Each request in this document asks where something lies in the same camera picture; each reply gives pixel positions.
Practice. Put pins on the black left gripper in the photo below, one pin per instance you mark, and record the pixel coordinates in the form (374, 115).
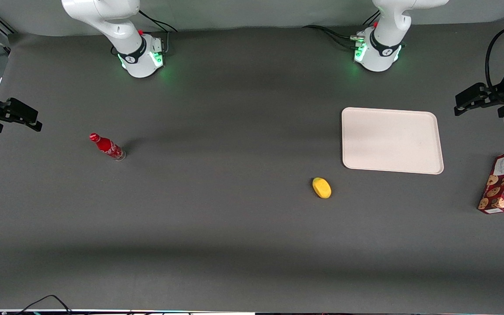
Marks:
(498, 96)

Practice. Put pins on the red tartan cookie box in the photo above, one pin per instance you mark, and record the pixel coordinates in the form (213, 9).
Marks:
(502, 181)

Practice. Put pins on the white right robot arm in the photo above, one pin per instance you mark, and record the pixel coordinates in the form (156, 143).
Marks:
(116, 26)

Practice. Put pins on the cream rectangular tray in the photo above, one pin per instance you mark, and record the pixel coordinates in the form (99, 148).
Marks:
(392, 140)

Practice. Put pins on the red cola bottle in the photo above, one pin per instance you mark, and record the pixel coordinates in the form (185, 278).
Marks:
(107, 147)

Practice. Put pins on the yellow toy fruit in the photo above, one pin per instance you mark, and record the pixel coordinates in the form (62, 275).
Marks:
(322, 188)

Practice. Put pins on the aluminium frame rail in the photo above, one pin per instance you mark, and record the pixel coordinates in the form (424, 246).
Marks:
(0, 22)

